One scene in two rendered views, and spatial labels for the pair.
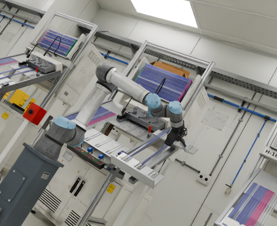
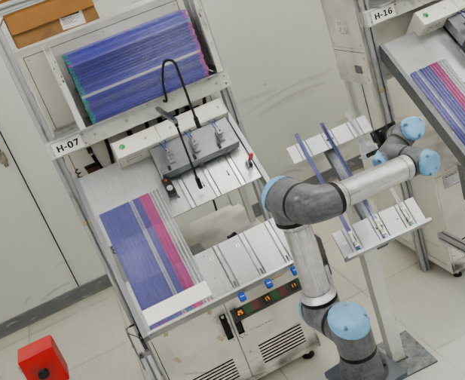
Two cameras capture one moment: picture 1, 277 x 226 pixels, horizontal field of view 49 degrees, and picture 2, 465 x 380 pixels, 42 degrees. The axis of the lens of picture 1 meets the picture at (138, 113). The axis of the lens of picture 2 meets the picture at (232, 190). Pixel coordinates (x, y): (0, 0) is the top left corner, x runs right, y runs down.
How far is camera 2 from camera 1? 2.05 m
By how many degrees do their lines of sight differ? 54
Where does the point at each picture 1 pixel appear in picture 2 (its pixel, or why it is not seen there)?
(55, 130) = (368, 341)
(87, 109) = (320, 268)
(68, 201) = (240, 347)
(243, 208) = (459, 121)
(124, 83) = (377, 188)
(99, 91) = (309, 230)
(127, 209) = (375, 266)
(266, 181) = (410, 56)
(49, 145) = (379, 360)
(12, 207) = not seen: outside the picture
